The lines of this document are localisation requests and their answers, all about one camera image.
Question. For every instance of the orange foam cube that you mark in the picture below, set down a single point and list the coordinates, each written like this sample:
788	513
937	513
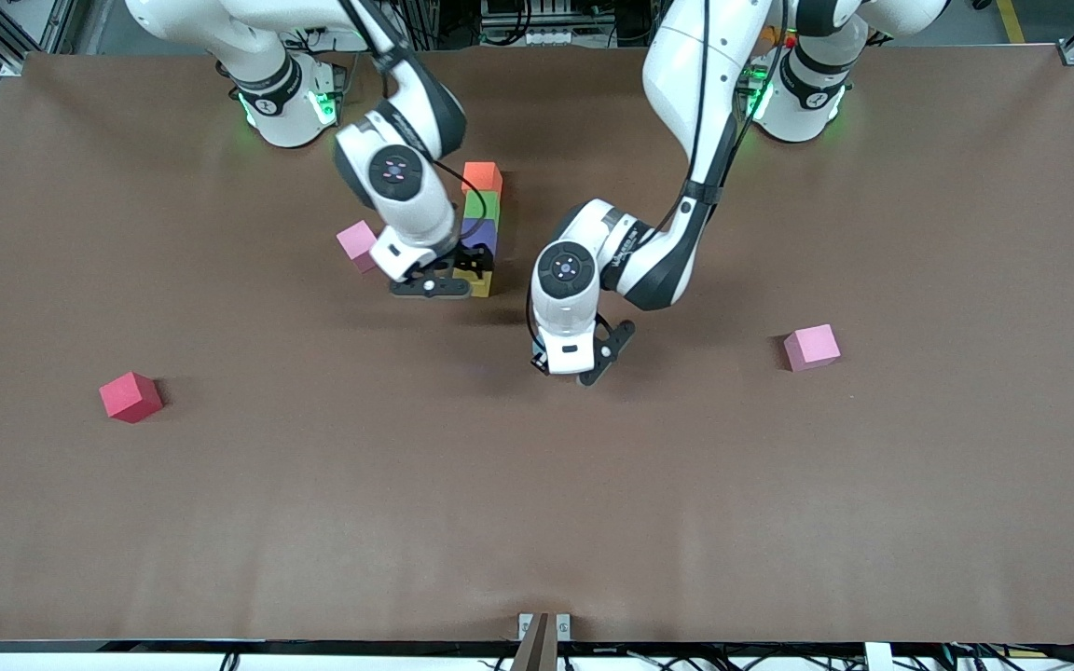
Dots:
483	177

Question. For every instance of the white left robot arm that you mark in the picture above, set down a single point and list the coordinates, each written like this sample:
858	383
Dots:
686	75

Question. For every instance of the metal bracket with brown pole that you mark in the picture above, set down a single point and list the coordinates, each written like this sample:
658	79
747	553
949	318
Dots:
542	643

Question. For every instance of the purple foam cube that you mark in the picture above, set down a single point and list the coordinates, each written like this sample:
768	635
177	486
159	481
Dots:
485	233

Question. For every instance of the yellow foam cube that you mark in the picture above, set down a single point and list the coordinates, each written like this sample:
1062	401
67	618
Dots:
481	287

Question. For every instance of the white power strip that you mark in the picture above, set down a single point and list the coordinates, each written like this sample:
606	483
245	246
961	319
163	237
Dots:
332	39

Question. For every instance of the white table leg post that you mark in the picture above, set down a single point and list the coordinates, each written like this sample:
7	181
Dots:
877	657

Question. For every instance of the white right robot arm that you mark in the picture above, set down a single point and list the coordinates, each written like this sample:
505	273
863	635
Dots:
416	219

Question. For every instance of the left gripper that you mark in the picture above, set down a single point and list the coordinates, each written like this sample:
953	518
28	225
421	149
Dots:
538	363

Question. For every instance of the white socket bar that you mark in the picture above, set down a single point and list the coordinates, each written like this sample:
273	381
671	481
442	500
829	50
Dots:
528	37

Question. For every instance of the pink foam cube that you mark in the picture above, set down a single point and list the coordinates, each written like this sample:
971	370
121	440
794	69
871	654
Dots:
355	242
812	347

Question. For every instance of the pile of orange packets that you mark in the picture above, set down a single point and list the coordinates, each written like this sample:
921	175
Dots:
775	37

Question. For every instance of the green foam cube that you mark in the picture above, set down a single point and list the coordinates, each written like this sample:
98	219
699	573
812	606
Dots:
483	205

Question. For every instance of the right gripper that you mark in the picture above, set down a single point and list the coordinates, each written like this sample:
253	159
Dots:
473	262

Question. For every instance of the red foam cube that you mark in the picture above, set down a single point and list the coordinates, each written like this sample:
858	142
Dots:
130	398

